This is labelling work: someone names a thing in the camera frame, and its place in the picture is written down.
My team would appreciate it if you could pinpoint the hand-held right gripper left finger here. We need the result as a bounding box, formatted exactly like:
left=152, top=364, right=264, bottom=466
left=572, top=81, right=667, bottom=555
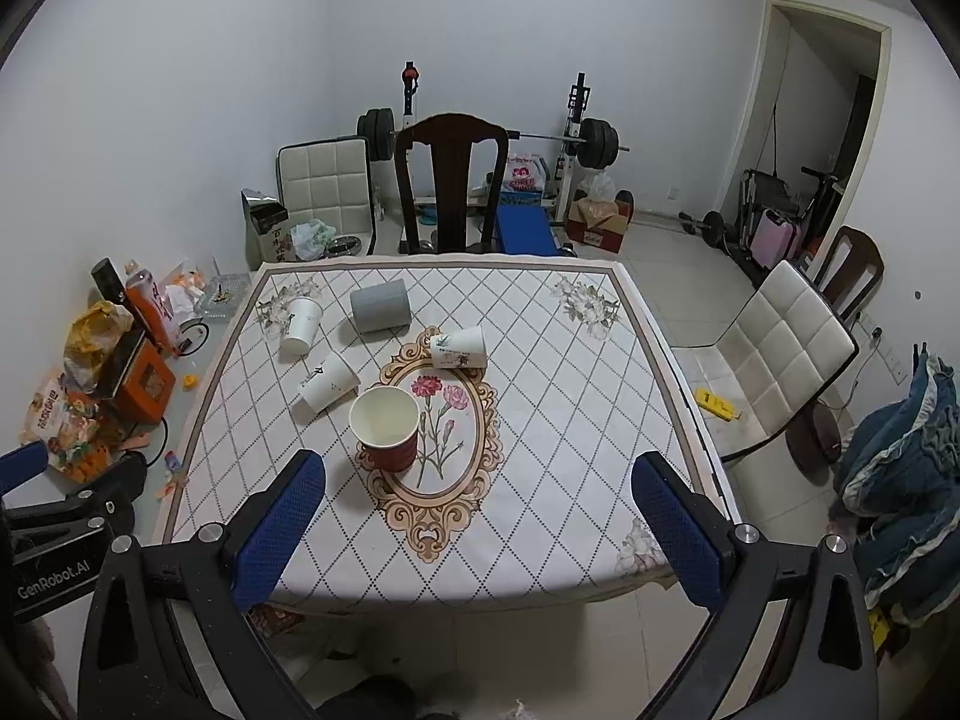
left=77, top=448, right=328, bottom=720

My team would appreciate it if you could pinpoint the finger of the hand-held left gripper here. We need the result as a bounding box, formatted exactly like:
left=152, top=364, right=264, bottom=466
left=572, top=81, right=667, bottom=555
left=63, top=453, right=149, bottom=512
left=0, top=440, right=50, bottom=497

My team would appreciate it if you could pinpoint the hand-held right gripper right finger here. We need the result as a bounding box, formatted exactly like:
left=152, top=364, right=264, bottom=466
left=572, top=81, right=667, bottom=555
left=631, top=453, right=880, bottom=720

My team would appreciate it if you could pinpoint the white paper cup arrow print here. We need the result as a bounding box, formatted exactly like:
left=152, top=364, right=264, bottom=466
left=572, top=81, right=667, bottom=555
left=299, top=351, right=361, bottom=416

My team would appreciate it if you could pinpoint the plain white paper cup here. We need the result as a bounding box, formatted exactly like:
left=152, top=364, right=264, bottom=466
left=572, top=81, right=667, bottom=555
left=279, top=295, right=325, bottom=356

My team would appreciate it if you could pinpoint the grey paper cup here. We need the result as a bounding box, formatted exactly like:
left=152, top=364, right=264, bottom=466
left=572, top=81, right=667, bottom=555
left=349, top=277, right=412, bottom=335

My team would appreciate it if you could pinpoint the white paper cup leaf print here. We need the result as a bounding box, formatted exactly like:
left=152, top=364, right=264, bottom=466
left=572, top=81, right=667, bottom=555
left=429, top=325, right=488, bottom=371

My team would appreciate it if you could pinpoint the person's left forearm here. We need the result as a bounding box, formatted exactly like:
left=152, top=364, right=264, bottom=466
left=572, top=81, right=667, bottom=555
left=0, top=615, right=79, bottom=720

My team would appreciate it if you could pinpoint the red paper cup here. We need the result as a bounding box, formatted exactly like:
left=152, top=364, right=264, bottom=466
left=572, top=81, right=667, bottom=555
left=349, top=387, right=422, bottom=474

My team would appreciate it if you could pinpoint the colourful snack packet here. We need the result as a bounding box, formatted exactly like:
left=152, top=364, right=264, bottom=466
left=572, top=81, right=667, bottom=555
left=19, top=367, right=128, bottom=485

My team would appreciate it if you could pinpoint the orange box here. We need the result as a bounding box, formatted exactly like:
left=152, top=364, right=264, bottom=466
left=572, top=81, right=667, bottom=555
left=105, top=330, right=178, bottom=425

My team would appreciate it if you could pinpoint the yellow tool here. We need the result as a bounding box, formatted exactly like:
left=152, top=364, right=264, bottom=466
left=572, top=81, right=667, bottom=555
left=694, top=387, right=740, bottom=421

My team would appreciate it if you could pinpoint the yellow plastic bag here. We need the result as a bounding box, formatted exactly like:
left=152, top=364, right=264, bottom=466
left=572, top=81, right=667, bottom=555
left=63, top=300, right=136, bottom=395

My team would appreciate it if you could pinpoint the floral printed tablecloth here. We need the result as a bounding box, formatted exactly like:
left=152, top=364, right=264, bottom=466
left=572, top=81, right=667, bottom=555
left=153, top=253, right=745, bottom=610

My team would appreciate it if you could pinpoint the dark round stool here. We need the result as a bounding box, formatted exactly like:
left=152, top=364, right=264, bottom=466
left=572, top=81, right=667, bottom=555
left=787, top=403, right=847, bottom=475

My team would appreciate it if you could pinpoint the orange bottle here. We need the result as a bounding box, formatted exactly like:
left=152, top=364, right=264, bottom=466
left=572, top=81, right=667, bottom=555
left=123, top=261, right=181, bottom=358

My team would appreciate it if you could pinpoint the dark cloth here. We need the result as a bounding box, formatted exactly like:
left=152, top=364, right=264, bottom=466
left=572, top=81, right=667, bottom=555
left=319, top=678, right=455, bottom=720

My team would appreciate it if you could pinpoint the white padded chair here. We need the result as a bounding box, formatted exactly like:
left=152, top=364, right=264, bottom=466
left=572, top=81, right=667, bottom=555
left=670, top=260, right=860, bottom=464
left=274, top=136, right=380, bottom=256

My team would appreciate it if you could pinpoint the blue denim clothing pile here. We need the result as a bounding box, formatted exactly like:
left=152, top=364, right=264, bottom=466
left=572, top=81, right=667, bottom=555
left=828, top=345, right=960, bottom=627

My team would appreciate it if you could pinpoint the open brown carton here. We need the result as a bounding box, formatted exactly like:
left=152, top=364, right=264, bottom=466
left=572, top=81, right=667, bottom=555
left=240, top=187, right=293, bottom=271

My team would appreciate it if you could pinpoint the black dumbbell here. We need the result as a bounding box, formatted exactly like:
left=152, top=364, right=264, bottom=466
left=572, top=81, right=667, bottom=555
left=678, top=210, right=727, bottom=247

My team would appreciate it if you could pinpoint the pink suitcase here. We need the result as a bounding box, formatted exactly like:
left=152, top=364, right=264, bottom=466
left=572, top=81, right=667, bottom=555
left=751, top=208, right=800, bottom=271

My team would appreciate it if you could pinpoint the brown cardboard box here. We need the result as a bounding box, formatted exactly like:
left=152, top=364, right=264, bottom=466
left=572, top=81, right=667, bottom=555
left=564, top=195, right=632, bottom=254

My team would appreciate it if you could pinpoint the dark wooden chair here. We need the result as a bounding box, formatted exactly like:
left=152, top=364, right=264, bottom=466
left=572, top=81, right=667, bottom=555
left=808, top=225, right=886, bottom=325
left=393, top=112, right=511, bottom=256

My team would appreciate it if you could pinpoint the blue bench pad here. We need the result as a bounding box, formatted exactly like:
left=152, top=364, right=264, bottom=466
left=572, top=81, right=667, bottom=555
left=495, top=205, right=560, bottom=257

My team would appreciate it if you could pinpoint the black folding cart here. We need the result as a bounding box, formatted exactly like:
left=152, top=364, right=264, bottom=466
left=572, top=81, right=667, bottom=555
left=739, top=165, right=848, bottom=263

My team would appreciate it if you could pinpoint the white weight rack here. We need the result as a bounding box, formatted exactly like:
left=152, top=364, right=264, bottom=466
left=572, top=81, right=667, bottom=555
left=397, top=58, right=593, bottom=252

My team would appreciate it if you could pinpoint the red white plastic bag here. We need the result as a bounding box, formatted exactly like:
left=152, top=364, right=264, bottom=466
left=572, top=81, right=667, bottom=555
left=504, top=153, right=548, bottom=197

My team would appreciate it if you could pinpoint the black barbell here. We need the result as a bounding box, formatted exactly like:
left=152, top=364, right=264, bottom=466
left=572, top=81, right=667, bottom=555
left=355, top=108, right=622, bottom=170

